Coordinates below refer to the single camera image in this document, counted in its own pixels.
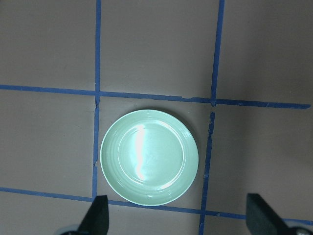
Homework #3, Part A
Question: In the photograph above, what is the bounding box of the brown paper table mat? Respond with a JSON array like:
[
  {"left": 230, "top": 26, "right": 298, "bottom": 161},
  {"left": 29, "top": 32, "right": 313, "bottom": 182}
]
[{"left": 0, "top": 0, "right": 313, "bottom": 235}]

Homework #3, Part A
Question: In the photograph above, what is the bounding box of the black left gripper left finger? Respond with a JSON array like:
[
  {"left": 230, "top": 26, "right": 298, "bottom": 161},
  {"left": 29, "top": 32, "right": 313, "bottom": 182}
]
[{"left": 77, "top": 195, "right": 109, "bottom": 235}]

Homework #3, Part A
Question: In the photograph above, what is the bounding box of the near green plate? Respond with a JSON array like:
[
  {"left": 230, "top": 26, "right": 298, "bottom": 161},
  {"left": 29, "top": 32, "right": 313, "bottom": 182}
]
[{"left": 100, "top": 110, "right": 199, "bottom": 206}]

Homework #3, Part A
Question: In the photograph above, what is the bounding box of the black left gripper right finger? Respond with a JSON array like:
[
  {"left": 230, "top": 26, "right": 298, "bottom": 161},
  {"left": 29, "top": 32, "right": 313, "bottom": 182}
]
[{"left": 246, "top": 193, "right": 289, "bottom": 235}]

